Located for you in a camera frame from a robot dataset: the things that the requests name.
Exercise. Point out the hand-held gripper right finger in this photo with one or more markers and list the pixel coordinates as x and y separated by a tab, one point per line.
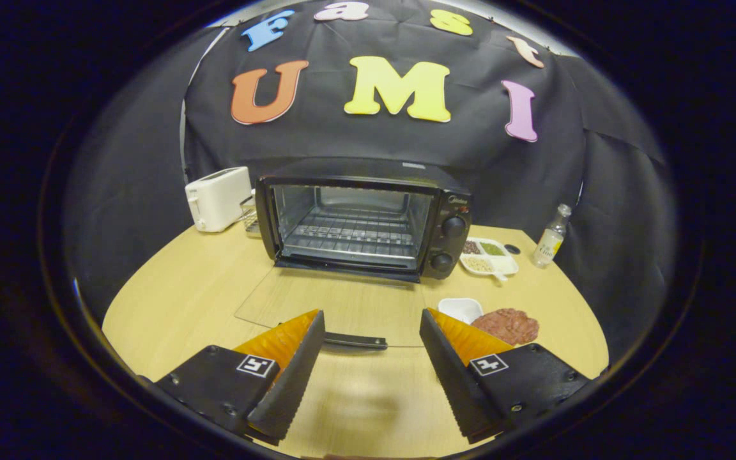
454	383

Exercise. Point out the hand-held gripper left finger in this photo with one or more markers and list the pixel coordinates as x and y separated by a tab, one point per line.
288	383

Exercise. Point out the brown meat steak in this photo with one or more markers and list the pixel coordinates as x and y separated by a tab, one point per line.
508	326

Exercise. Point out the black toaster oven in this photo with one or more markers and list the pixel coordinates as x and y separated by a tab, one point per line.
451	204

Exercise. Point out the white pop-up toaster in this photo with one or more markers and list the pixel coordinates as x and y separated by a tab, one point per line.
218	198

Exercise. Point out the small white tray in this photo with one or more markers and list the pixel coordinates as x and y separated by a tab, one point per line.
460	308

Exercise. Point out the white sectioned dish with beans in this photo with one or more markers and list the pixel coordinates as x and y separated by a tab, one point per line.
489	259

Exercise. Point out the small black disc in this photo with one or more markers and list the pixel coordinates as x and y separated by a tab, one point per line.
512	249

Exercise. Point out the clear glass bottle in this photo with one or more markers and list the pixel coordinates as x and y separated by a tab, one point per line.
548	243

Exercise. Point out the black backdrop cloth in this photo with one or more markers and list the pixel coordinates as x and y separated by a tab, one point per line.
342	144

